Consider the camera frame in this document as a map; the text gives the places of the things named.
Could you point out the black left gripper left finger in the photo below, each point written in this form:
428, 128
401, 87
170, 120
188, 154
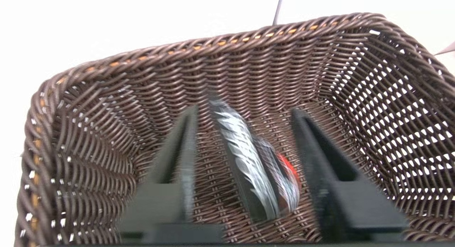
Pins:
167, 204

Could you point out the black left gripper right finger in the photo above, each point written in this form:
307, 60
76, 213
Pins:
341, 204

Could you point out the black face wash tube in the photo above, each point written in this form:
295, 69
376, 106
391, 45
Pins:
249, 161

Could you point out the dark brown wicker basket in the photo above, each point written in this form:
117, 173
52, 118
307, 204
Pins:
106, 115

